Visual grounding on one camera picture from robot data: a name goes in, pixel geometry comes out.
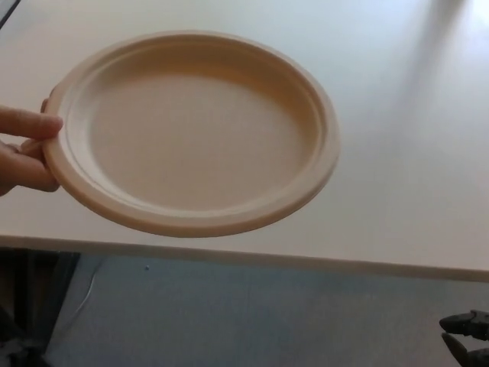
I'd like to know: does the thin white floor cable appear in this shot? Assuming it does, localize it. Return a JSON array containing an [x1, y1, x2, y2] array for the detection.
[[77, 262, 97, 319]]

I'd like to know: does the robot black right hand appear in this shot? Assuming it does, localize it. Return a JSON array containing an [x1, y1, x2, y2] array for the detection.
[[439, 310, 489, 367]]

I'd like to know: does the beige round paper plate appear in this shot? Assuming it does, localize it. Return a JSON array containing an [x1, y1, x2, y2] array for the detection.
[[40, 30, 341, 239]]

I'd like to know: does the dark table leg frame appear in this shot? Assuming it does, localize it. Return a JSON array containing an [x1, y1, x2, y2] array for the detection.
[[0, 246, 82, 367]]

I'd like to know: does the person's bare hand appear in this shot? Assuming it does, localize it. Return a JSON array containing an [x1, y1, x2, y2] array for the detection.
[[0, 98, 64, 198]]

